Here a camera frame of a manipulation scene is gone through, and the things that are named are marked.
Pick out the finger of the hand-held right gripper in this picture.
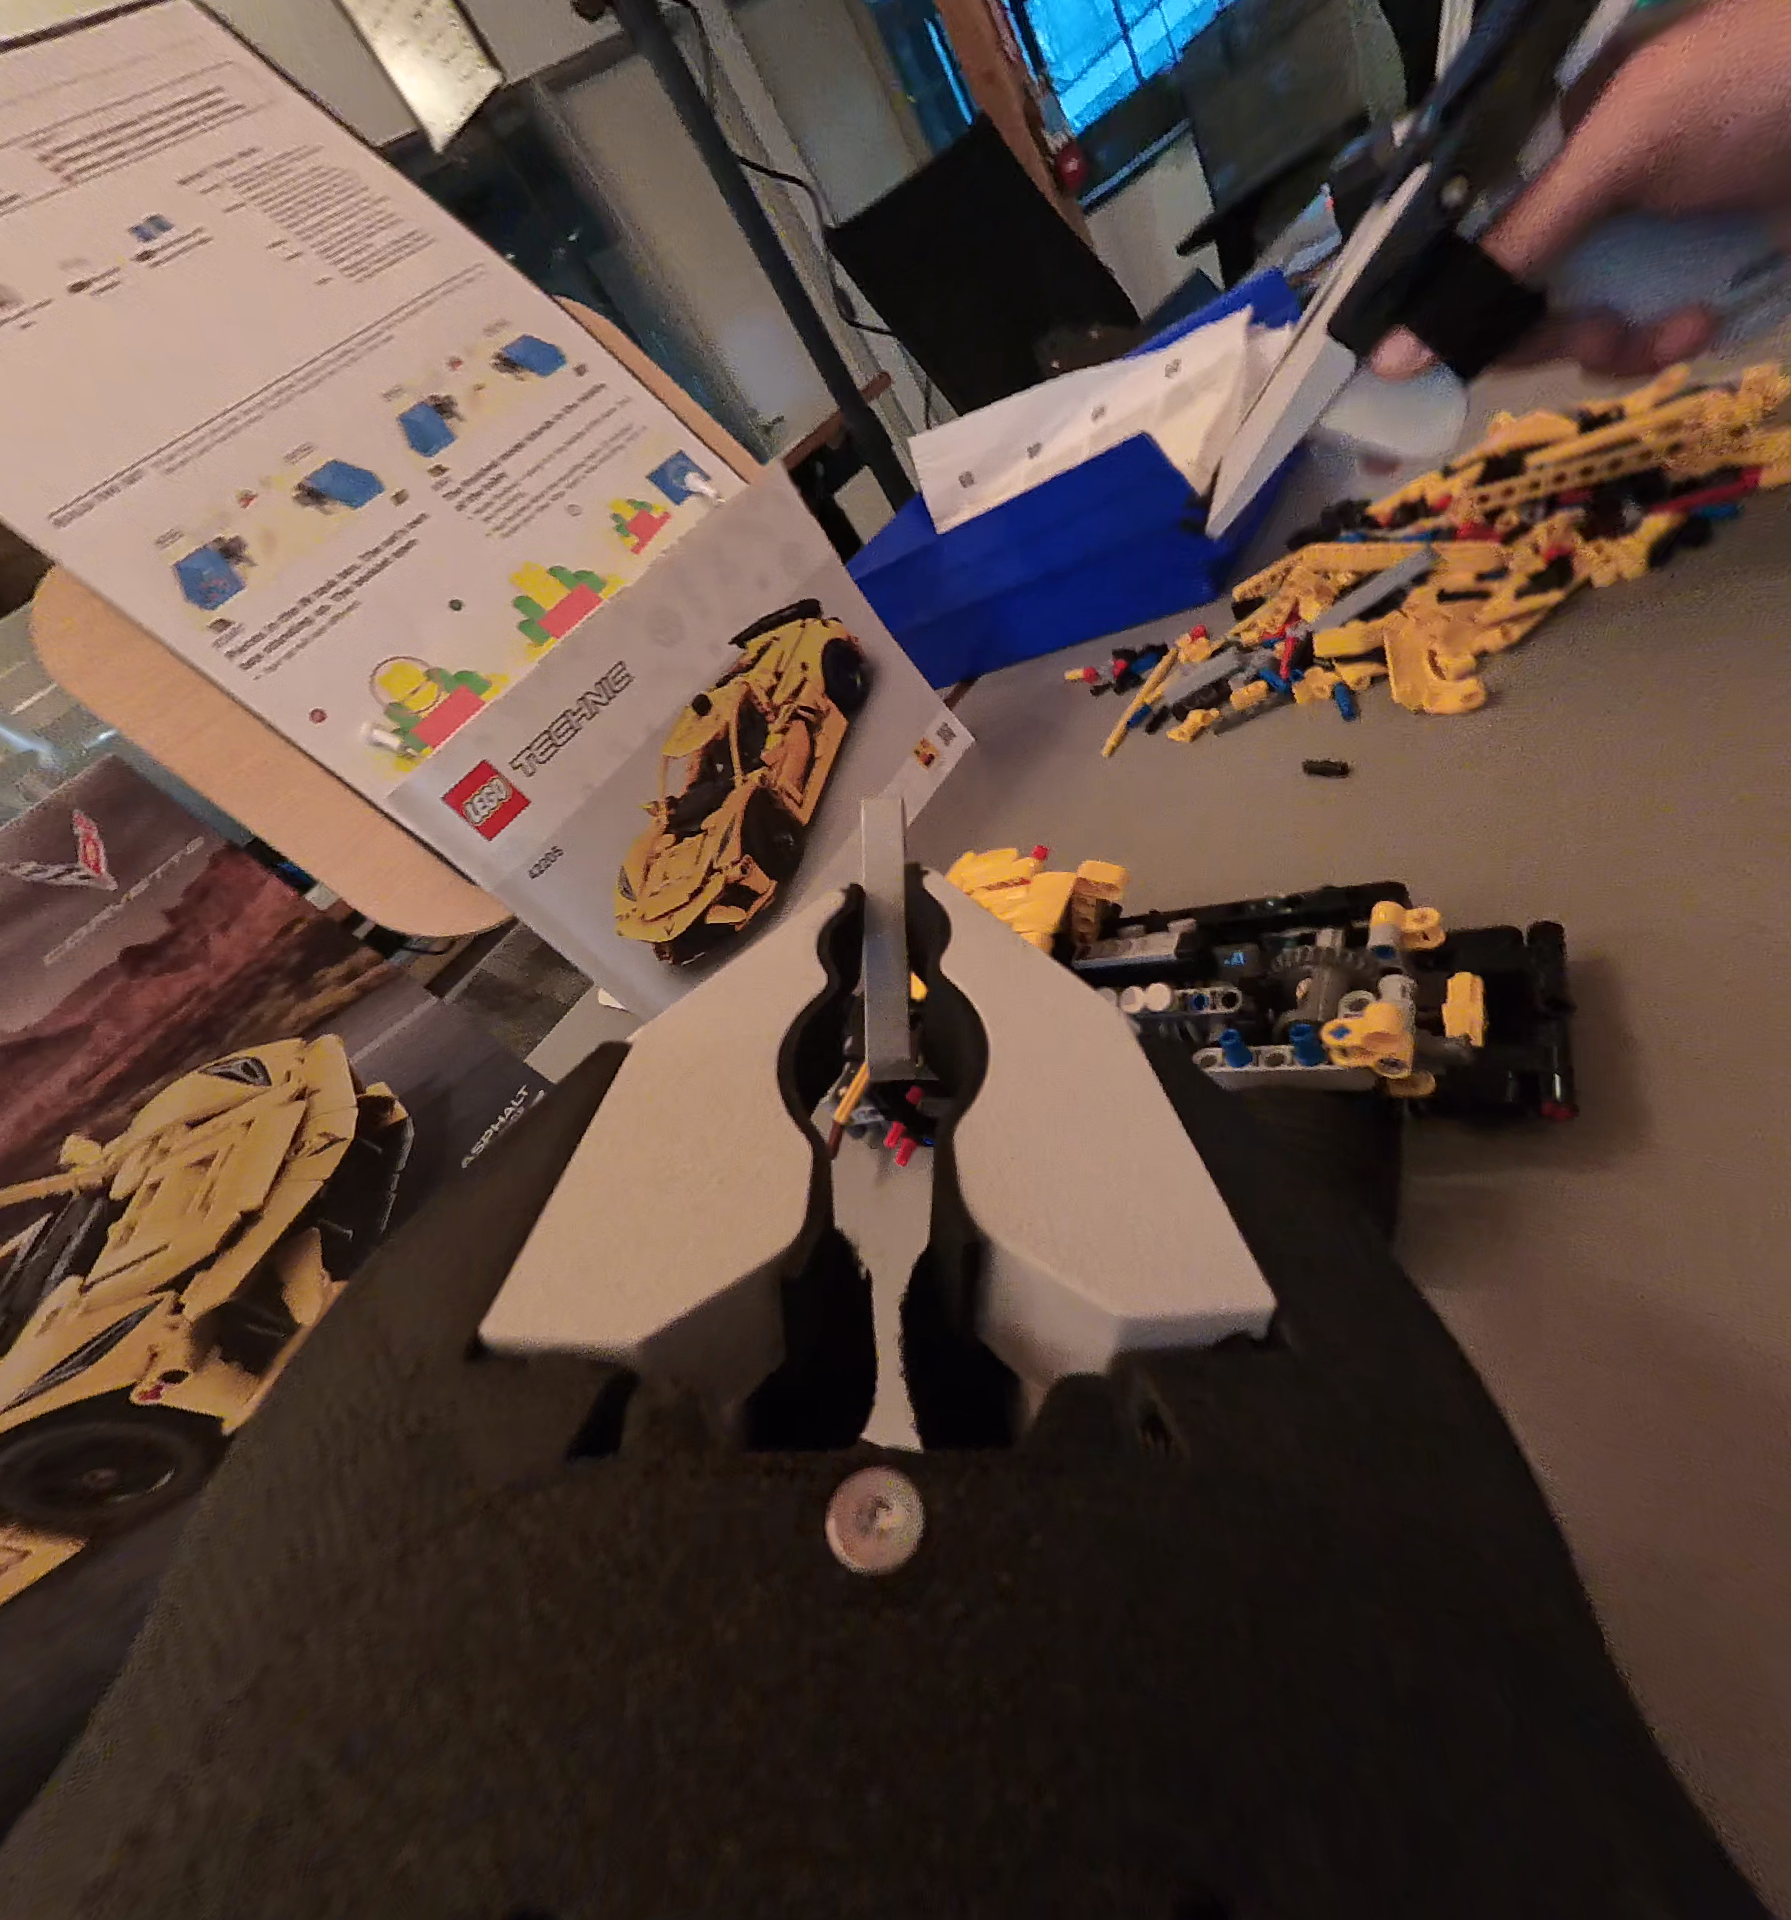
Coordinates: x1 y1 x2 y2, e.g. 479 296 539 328
1203 156 1431 543

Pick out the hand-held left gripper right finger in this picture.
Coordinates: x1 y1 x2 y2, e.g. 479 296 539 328
913 867 1279 1398

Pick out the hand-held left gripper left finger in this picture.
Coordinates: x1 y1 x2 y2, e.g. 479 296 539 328
475 884 869 1435

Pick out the yellow black brick car chassis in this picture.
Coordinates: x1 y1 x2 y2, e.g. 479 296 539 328
831 845 1579 1170

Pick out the pile of small brick parts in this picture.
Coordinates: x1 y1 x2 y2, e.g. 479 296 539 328
1097 361 1791 761

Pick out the grey brick beam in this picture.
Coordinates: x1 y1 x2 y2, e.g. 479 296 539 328
853 795 941 1088

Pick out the grey desk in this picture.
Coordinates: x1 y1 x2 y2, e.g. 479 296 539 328
527 270 1791 1920

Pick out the person's right hand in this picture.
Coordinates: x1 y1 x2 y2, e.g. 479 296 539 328
1363 0 1791 381

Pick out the blue plastic bin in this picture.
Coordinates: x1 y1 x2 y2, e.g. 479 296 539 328
847 270 1309 693

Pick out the black monitor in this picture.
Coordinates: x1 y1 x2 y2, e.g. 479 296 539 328
823 117 1143 415

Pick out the dark printed car set box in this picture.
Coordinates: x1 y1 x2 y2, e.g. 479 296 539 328
0 751 551 1908

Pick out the round wooden board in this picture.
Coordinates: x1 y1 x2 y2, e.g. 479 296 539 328
28 292 769 940

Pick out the white printed instruction sheet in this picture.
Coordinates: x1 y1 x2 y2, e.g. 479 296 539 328
0 0 753 804

